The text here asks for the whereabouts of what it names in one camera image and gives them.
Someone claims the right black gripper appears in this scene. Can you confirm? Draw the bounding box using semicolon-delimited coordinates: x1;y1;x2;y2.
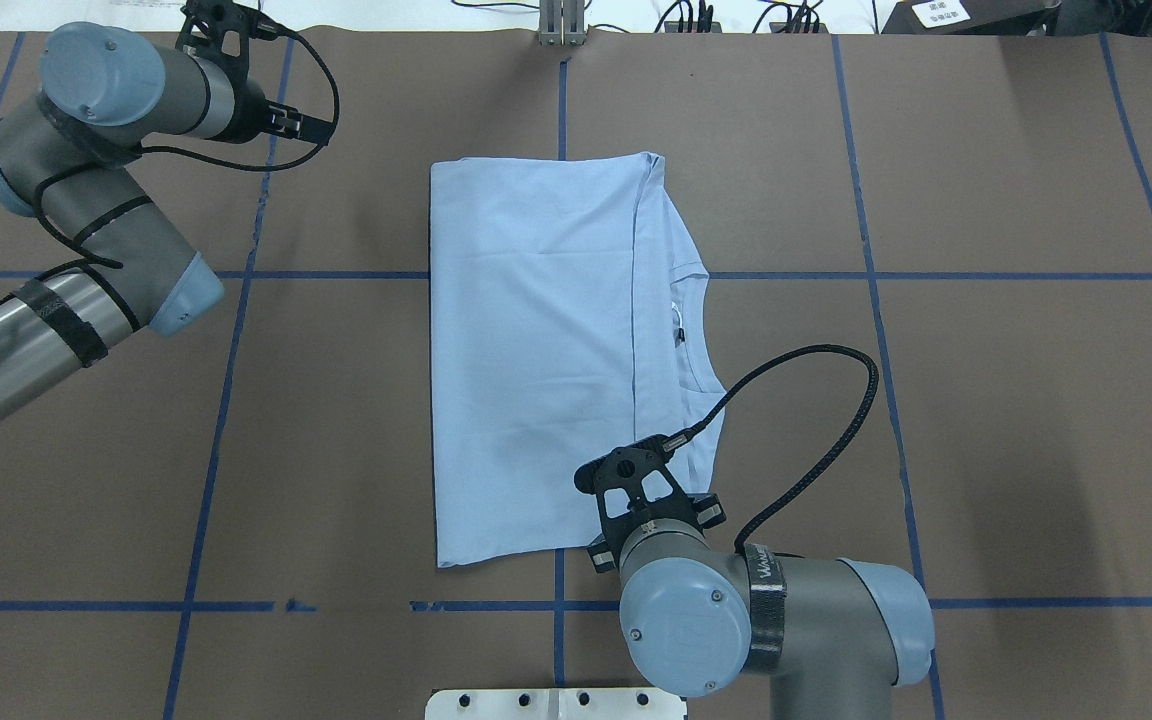
586;493;726;575

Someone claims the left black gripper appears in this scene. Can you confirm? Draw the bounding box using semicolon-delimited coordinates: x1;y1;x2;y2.
232;85;335;145

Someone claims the light blue polo shirt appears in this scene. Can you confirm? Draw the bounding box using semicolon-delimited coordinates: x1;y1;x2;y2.
430;152;723;568

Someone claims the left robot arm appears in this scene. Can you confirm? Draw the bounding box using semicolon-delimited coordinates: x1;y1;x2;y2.
0;1;339;420

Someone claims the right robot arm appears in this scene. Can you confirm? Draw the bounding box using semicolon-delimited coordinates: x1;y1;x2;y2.
588;488;935;719

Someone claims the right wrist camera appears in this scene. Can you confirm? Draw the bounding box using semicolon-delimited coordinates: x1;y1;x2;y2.
573;430;691;523

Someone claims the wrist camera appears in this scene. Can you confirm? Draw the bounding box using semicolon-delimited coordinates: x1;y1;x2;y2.
573;430;691;523
174;1;287;61

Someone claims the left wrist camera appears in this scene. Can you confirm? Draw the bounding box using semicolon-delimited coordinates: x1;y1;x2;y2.
174;1;287;61

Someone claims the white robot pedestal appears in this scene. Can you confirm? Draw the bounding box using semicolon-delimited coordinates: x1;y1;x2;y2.
424;687;689;719

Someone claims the aluminium frame post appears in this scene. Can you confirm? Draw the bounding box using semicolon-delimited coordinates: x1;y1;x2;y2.
536;0;588;47

